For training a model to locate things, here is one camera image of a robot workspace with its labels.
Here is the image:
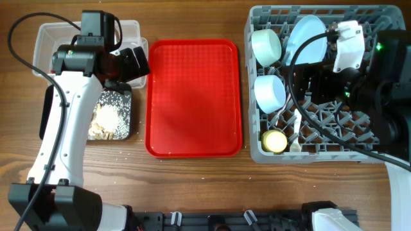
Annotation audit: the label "light blue bowl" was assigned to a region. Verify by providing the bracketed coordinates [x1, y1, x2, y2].
[254, 75, 286, 114]

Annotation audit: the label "rice and food scraps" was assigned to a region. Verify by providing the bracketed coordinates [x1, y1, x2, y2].
[87, 90, 132, 141]

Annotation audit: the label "yellow plastic cup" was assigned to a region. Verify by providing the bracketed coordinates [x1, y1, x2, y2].
[261, 130, 288, 153]

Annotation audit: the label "green bowl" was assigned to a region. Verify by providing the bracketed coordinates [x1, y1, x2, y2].
[251, 29, 282, 67]

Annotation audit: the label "red plastic tray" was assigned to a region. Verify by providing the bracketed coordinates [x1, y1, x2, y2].
[144, 38, 243, 158]

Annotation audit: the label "clear plastic bin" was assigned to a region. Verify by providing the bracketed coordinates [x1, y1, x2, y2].
[33, 20, 149, 76]

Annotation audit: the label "white plastic fork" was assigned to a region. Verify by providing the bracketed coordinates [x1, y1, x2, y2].
[275, 94, 291, 118]

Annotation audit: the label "black tray bin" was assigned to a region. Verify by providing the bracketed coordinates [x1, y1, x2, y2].
[39, 82, 134, 142]

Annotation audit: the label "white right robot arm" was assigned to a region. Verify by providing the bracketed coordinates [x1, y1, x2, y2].
[297, 30, 410, 230]

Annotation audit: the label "grey dishwasher rack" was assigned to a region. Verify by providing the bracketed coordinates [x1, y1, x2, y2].
[244, 5, 406, 164]

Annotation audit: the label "light blue plate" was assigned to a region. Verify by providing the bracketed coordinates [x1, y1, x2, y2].
[286, 15, 328, 65]

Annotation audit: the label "white plastic spoon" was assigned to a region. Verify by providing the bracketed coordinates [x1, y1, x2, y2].
[290, 109, 302, 152]

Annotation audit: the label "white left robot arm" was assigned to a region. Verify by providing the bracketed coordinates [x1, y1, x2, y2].
[8, 10, 150, 230]

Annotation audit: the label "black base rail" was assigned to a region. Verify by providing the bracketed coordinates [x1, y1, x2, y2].
[127, 210, 313, 231]

